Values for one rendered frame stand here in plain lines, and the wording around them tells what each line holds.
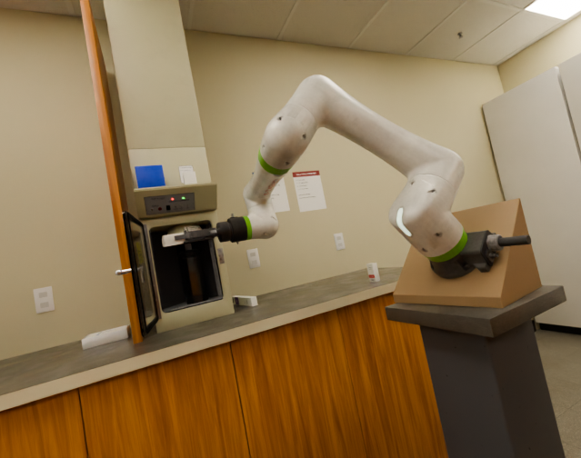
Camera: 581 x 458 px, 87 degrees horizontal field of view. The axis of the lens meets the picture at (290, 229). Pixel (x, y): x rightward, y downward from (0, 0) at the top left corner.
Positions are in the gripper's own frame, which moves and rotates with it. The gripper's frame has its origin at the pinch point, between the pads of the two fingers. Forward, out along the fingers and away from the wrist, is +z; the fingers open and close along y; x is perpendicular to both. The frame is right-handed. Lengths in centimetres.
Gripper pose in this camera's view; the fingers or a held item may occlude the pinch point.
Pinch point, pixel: (170, 240)
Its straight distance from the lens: 113.3
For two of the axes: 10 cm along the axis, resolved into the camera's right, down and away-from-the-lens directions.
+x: 2.0, 9.8, -0.7
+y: 4.0, -1.4, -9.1
